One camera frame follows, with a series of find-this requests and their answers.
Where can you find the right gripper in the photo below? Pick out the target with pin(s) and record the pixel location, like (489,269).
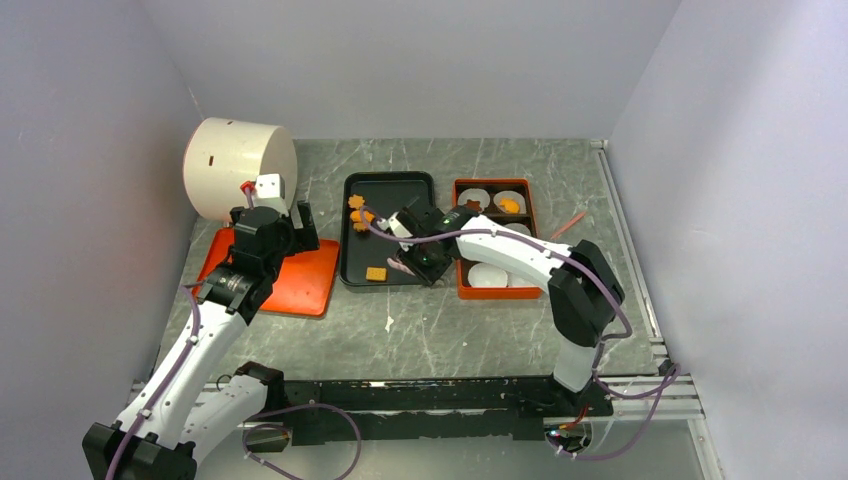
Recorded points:
(429,276)

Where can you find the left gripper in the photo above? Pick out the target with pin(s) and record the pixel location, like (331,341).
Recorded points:
(306,239)

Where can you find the square cracker cookie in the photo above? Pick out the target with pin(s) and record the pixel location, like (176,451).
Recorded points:
(376,274)

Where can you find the brown star cookie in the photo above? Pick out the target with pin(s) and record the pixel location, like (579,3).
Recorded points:
(474,205)

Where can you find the orange fish cookie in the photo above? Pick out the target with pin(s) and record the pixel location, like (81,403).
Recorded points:
(362,217)
(509,206)

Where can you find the pink handled metal tongs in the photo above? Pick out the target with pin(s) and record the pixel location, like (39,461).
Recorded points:
(399,266)

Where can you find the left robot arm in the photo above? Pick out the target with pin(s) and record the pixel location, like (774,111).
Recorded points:
(161,434)

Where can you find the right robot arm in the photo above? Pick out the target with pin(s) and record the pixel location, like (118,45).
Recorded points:
(585,295)

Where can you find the orange box lid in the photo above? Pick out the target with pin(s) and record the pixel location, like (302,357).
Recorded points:
(305,284)

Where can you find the black baking tray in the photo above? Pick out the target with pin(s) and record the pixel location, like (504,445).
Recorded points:
(385,192)

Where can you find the white paper cup front-left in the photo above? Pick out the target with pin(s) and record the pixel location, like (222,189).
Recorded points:
(481,275)

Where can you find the white paper cup back-left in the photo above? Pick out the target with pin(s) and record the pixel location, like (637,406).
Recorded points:
(477,194)

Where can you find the white paper cup middle-right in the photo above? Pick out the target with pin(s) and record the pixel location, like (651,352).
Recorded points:
(519,228)

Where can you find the orange cookie box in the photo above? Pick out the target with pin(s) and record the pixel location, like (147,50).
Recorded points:
(493,186)

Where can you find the white paper cup back-right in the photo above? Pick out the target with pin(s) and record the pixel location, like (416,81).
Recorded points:
(510,194)

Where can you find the white cylindrical drum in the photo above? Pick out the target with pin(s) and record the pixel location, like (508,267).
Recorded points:
(223,154)

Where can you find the pink stick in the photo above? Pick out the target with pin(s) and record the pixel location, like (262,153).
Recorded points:
(567,226)

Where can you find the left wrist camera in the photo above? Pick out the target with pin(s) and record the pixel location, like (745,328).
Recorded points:
(269,191)

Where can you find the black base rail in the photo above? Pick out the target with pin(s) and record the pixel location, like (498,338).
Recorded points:
(519,407)

